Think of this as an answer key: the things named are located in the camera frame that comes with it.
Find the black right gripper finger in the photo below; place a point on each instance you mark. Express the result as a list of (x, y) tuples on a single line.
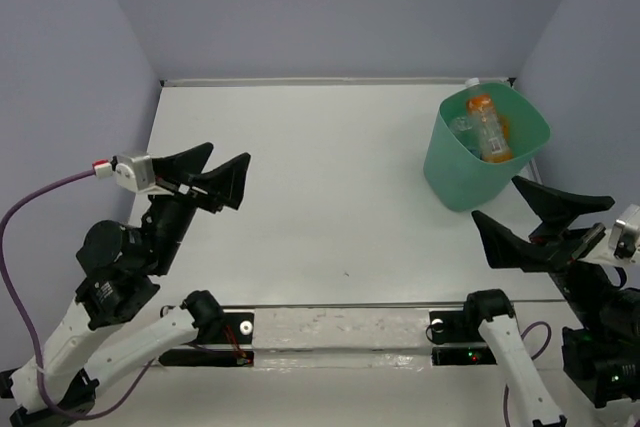
[(504, 250), (556, 209)]

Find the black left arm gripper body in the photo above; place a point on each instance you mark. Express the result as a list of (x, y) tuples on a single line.
[(171, 219)]

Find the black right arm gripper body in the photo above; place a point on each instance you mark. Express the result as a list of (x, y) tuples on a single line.
[(582, 281)]

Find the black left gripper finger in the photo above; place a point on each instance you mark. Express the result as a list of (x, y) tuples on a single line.
[(224, 186), (183, 167)]

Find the long orange label bottle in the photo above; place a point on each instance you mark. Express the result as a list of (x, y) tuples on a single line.
[(489, 131)]

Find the clear jar with silver rim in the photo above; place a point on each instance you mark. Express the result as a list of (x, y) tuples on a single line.
[(463, 130)]

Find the blue label clear bottle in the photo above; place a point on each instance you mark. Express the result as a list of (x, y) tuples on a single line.
[(475, 151)]

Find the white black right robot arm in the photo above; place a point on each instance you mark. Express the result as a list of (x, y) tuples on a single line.
[(600, 357)]

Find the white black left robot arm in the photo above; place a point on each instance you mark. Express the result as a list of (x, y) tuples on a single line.
[(61, 383)]

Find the green plastic bin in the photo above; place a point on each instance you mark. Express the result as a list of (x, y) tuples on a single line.
[(461, 180)]

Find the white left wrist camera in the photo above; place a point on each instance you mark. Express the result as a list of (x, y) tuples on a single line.
[(133, 171)]

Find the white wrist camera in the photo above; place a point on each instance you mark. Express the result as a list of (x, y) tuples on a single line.
[(617, 246), (133, 171)]

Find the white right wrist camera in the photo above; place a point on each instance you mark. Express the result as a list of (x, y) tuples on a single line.
[(617, 246)]

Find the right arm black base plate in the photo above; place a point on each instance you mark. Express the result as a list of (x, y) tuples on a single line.
[(455, 342)]

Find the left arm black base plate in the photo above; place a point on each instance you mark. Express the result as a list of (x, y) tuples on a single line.
[(220, 342)]

